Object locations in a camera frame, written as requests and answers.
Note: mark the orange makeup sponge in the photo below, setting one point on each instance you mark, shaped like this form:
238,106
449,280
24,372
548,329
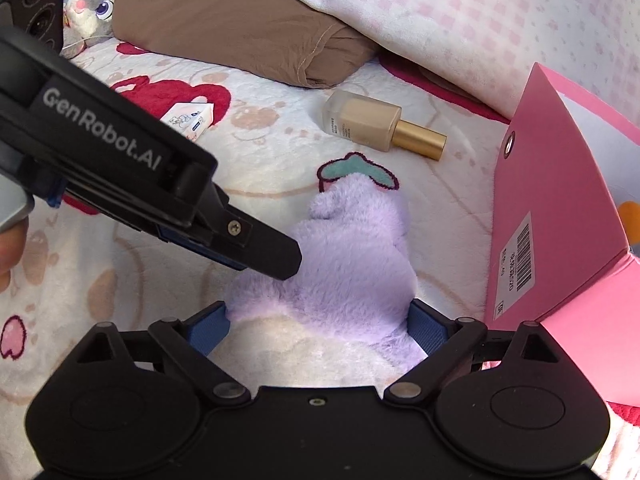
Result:
631,208

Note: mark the pink checked pillow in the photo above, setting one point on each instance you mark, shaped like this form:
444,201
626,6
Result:
475,20

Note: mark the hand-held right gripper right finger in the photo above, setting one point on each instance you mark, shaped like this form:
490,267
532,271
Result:
429,330

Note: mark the foundation bottle with gold cap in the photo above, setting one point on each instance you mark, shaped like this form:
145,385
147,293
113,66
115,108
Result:
360,120

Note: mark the person's left hand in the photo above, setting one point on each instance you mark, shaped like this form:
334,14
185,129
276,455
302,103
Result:
10,250

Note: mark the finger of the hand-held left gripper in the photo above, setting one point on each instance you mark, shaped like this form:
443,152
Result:
260,247

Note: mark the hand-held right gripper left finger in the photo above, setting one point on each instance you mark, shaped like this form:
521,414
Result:
210,330

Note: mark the brown pillow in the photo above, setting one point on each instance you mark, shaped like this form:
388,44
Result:
225,15

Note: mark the pink cardboard box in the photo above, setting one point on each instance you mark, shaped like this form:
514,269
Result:
550,200

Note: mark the white tissue pack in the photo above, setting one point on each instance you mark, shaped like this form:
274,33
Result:
192,120

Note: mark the bear print blanket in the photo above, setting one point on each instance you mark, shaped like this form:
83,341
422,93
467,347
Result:
125,285

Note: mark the grey bunny plush toy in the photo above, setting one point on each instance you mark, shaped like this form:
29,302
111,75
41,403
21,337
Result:
92,10

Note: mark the purple plush toy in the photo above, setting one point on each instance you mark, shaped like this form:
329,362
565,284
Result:
350,270

